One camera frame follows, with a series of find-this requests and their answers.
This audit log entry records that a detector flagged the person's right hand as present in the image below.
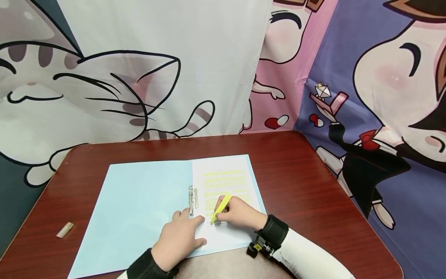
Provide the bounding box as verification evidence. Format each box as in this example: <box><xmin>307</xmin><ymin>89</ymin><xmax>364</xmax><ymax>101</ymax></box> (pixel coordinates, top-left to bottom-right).
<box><xmin>213</xmin><ymin>195</ymin><xmax>268</xmax><ymax>232</ymax></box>

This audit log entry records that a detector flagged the person's left hand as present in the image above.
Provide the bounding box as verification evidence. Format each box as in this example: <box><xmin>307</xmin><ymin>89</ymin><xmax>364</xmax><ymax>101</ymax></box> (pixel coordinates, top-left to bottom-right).
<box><xmin>151</xmin><ymin>208</ymin><xmax>208</xmax><ymax>272</ymax></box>

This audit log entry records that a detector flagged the yellow highlighter pen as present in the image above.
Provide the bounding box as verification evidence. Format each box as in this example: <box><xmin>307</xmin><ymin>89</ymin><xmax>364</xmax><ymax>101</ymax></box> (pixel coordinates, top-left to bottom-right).
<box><xmin>210</xmin><ymin>194</ymin><xmax>233</xmax><ymax>226</ymax></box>

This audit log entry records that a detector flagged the white sheet with highlighted text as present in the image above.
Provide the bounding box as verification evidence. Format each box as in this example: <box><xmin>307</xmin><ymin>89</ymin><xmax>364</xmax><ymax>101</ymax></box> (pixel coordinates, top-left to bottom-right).
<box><xmin>191</xmin><ymin>155</ymin><xmax>268</xmax><ymax>253</ymax></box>

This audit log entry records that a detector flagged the light blue paper folder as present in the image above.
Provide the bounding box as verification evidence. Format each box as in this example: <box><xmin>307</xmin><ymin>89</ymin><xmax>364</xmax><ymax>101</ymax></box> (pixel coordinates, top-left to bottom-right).
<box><xmin>68</xmin><ymin>154</ymin><xmax>269</xmax><ymax>279</ymax></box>

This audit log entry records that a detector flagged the person's right forearm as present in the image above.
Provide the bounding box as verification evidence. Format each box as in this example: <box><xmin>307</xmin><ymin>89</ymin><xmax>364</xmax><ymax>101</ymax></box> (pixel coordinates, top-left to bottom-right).
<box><xmin>271</xmin><ymin>227</ymin><xmax>357</xmax><ymax>279</ymax></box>

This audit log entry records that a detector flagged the metal folder clip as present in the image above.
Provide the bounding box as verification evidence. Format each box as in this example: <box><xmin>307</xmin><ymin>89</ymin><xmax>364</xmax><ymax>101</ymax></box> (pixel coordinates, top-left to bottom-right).
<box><xmin>188</xmin><ymin>185</ymin><xmax>199</xmax><ymax>217</ymax></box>

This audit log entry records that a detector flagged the black wrist band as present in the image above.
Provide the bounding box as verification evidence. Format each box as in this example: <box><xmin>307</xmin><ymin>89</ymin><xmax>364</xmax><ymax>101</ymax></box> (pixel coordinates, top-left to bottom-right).
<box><xmin>246</xmin><ymin>214</ymin><xmax>289</xmax><ymax>258</ymax></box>
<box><xmin>126</xmin><ymin>248</ymin><xmax>180</xmax><ymax>279</ymax></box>

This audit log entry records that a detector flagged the beige highlighter cap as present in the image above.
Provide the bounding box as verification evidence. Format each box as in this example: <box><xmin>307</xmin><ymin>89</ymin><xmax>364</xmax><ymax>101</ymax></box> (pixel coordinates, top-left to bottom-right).
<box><xmin>56</xmin><ymin>222</ymin><xmax>75</xmax><ymax>238</ymax></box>

